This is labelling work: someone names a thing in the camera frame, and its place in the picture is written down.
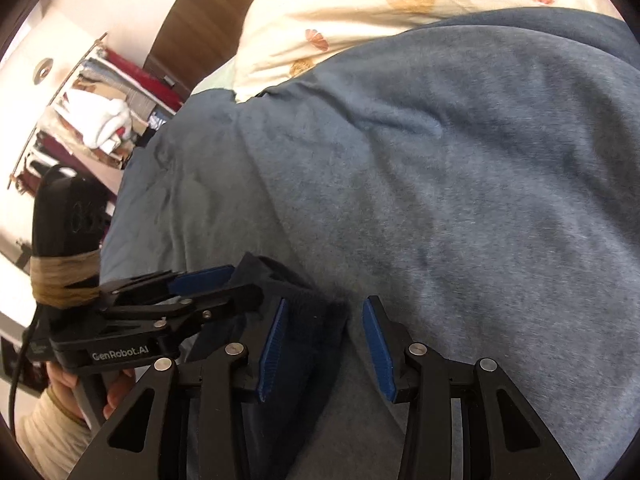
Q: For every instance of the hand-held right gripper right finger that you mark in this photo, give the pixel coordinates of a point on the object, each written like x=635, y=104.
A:
x=380, y=350

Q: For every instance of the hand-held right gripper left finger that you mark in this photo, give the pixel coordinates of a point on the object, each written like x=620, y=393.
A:
x=272, y=345

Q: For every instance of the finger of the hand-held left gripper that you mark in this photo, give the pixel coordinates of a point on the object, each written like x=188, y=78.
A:
x=200, y=279
x=220, y=305

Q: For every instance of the navy blue pants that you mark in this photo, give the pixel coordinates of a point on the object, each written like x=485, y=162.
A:
x=310, y=320

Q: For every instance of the person's left forearm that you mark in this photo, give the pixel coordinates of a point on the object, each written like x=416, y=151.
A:
x=45, y=440

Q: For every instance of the person's left hand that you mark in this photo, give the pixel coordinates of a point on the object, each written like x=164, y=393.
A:
x=120, y=390

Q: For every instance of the row of hanging clothes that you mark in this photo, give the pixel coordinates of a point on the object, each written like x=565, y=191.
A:
x=100, y=115

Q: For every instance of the metal clothes rack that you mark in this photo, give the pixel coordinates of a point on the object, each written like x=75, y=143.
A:
x=60, y=92

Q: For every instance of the blue-grey blanket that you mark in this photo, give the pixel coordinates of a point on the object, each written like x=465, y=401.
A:
x=450, y=185

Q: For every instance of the light green bed sheet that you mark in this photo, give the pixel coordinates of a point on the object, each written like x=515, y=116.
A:
x=220, y=80

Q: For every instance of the brown wooden headboard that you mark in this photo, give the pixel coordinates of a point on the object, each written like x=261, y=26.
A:
x=210, y=10

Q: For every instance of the fruit print cream pillow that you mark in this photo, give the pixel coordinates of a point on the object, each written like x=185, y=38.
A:
x=350, y=20

